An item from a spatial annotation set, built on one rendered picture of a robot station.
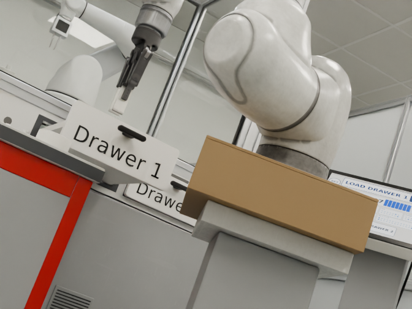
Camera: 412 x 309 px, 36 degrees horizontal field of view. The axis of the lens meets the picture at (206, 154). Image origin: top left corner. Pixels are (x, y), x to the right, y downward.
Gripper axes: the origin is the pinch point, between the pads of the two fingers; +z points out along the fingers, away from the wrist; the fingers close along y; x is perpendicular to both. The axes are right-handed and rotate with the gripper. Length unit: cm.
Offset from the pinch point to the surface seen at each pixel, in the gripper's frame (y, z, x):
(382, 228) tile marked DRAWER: -8, 0, -89
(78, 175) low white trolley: -36.6, 27.2, 12.8
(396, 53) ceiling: 183, -179, -230
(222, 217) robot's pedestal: -55, 26, -9
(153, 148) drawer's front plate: -11.3, 9.9, -9.0
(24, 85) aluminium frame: 22.3, 2.3, 19.9
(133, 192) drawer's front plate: 20.7, 17.1, -20.5
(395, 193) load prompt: 2, -16, -99
